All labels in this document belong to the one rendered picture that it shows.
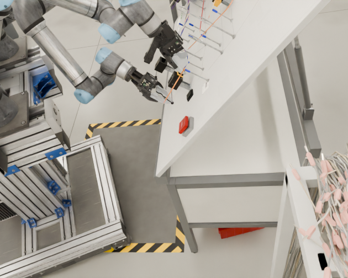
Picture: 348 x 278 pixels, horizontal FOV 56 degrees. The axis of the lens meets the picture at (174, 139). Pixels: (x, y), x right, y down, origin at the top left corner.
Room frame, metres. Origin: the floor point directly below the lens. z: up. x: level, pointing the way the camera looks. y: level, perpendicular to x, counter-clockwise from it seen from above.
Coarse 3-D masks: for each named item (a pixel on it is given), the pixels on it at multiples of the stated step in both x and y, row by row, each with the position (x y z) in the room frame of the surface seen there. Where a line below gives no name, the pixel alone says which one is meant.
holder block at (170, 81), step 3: (174, 72) 1.06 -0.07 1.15; (171, 75) 1.07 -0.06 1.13; (174, 75) 1.04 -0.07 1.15; (171, 78) 1.05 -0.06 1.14; (174, 78) 1.03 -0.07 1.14; (177, 78) 1.03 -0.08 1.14; (180, 78) 1.03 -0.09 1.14; (168, 81) 1.06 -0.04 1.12; (171, 81) 1.03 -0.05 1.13; (174, 81) 1.03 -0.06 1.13; (177, 81) 1.03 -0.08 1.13; (180, 81) 1.03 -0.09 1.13; (168, 84) 1.04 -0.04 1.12; (171, 84) 1.03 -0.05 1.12; (177, 84) 1.03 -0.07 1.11; (171, 87) 1.03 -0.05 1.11; (174, 87) 1.03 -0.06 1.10; (177, 87) 1.02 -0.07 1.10
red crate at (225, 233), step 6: (222, 228) 0.82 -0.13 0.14; (228, 228) 0.81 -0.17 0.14; (234, 228) 0.81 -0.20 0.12; (240, 228) 0.81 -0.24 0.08; (246, 228) 0.81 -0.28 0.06; (252, 228) 0.81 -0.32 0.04; (258, 228) 0.81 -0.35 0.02; (222, 234) 0.82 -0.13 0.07; (228, 234) 0.82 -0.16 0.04; (234, 234) 0.82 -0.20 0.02
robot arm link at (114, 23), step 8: (112, 8) 1.16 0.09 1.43; (104, 16) 1.11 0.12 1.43; (112, 16) 1.08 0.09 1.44; (120, 16) 1.06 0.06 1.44; (104, 24) 1.07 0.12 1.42; (112, 24) 1.05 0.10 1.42; (120, 24) 1.05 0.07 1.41; (128, 24) 1.06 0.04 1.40; (104, 32) 1.05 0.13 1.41; (112, 32) 1.04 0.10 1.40; (120, 32) 1.05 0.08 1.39; (112, 40) 1.04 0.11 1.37
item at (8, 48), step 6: (6, 36) 1.57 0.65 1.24; (0, 42) 1.53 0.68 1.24; (6, 42) 1.54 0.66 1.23; (12, 42) 1.57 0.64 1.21; (0, 48) 1.51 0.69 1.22; (6, 48) 1.52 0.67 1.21; (12, 48) 1.54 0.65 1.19; (18, 48) 1.57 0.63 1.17; (0, 54) 1.50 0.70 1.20; (6, 54) 1.51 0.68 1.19; (12, 54) 1.52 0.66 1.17; (0, 60) 1.50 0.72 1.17
